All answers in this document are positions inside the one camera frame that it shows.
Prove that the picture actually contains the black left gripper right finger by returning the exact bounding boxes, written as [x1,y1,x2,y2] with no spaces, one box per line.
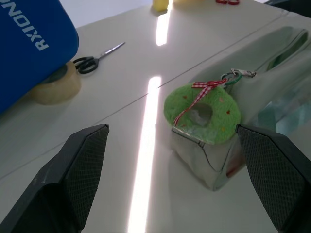
[235,123,311,233]

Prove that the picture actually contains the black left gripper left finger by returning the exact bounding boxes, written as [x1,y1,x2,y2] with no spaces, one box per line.
[0,123,110,233]

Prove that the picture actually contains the translucent zip pouch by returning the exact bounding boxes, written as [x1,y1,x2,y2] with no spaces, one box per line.
[171,26,311,192]

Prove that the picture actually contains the green plush wreath charm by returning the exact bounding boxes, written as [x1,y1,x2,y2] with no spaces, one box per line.
[163,80,242,145]

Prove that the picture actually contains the clear packing tape roll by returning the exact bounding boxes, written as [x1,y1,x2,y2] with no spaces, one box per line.
[30,61,82,105]

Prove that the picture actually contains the blue case with white lettering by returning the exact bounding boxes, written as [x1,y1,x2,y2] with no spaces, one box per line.
[0,0,80,114]

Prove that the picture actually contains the yellow block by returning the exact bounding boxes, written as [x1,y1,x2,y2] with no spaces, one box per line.
[152,0,169,12]

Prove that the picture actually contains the black-handled scissors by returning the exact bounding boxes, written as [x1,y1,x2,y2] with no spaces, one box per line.
[72,42,126,75]

